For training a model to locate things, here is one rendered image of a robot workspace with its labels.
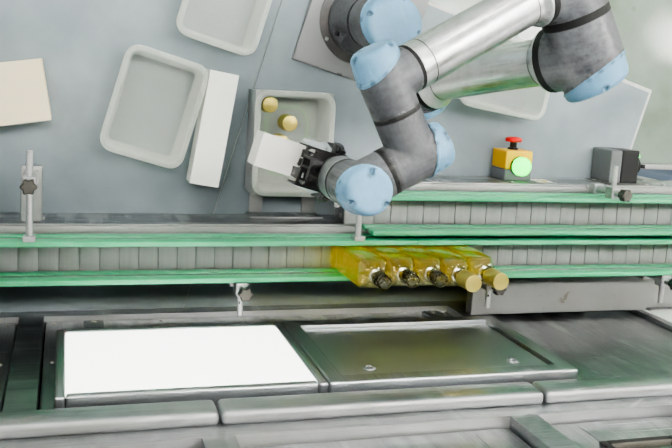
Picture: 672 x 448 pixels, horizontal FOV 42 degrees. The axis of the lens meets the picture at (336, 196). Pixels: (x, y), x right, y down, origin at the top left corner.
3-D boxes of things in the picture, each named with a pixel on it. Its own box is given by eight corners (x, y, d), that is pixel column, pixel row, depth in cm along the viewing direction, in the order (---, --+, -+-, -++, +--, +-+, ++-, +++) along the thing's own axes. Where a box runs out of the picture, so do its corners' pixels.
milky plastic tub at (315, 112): (243, 190, 192) (251, 196, 183) (248, 87, 188) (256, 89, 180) (319, 191, 197) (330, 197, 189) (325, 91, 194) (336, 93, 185)
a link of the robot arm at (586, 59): (392, 43, 187) (622, -9, 145) (417, 106, 191) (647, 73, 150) (357, 65, 180) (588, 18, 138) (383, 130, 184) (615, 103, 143)
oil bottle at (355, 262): (329, 265, 187) (361, 291, 167) (331, 239, 186) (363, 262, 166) (354, 265, 188) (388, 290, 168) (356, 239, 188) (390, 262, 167)
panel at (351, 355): (56, 344, 163) (53, 416, 131) (56, 328, 162) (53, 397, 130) (490, 328, 189) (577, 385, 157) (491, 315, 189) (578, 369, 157)
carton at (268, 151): (257, 129, 160) (264, 132, 155) (373, 166, 168) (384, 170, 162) (247, 161, 161) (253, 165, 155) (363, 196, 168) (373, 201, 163)
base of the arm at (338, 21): (342, -26, 189) (356, -27, 179) (403, 1, 194) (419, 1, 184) (318, 40, 190) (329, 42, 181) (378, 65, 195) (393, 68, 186)
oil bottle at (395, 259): (354, 263, 188) (389, 289, 168) (356, 238, 188) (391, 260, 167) (379, 263, 190) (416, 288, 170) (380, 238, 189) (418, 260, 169)
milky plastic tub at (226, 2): (168, 32, 183) (172, 31, 175) (200, -71, 182) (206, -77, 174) (245, 59, 189) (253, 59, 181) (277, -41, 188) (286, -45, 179)
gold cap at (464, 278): (454, 271, 169) (464, 277, 165) (471, 267, 170) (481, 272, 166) (456, 288, 170) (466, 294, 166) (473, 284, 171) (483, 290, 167)
